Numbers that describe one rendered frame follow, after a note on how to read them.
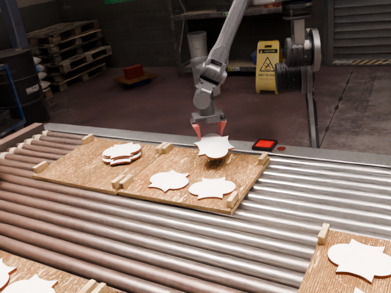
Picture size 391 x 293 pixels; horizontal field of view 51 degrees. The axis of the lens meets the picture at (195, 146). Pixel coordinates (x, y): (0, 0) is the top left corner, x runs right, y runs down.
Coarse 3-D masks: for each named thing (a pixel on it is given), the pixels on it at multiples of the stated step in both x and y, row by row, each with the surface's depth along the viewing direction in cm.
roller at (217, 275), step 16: (16, 224) 132; (32, 224) 129; (48, 224) 127; (80, 240) 118; (96, 240) 116; (112, 240) 115; (128, 256) 110; (144, 256) 108; (160, 256) 106; (176, 272) 103; (192, 272) 100; (208, 272) 99; (224, 272) 98; (240, 288) 94; (256, 288) 93; (272, 288) 91; (288, 288) 90
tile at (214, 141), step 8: (208, 136) 147; (216, 136) 147; (200, 144) 144; (208, 144) 143; (216, 144) 143; (224, 144) 142; (200, 152) 140; (208, 152) 140; (216, 152) 139; (224, 152) 139
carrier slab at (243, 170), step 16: (160, 160) 154; (176, 160) 152; (192, 160) 150; (208, 160) 148; (224, 160) 147; (240, 160) 145; (256, 160) 143; (144, 176) 144; (192, 176) 139; (208, 176) 138; (224, 176) 136; (240, 176) 135; (256, 176) 134; (128, 192) 135; (144, 192) 134; (160, 192) 132; (176, 192) 131; (240, 192) 126; (192, 208) 124; (208, 208) 121; (224, 208) 119
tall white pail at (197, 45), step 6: (192, 36) 594; (198, 36) 592; (204, 36) 598; (192, 42) 599; (198, 42) 596; (204, 42) 601; (192, 48) 603; (198, 48) 600; (204, 48) 604; (192, 54) 608; (198, 54) 604; (204, 54) 606
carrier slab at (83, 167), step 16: (96, 144) 176; (112, 144) 174; (144, 144) 170; (64, 160) 165; (80, 160) 163; (96, 160) 161; (144, 160) 155; (48, 176) 154; (64, 176) 152; (80, 176) 150; (96, 176) 149; (112, 176) 147; (112, 192) 138
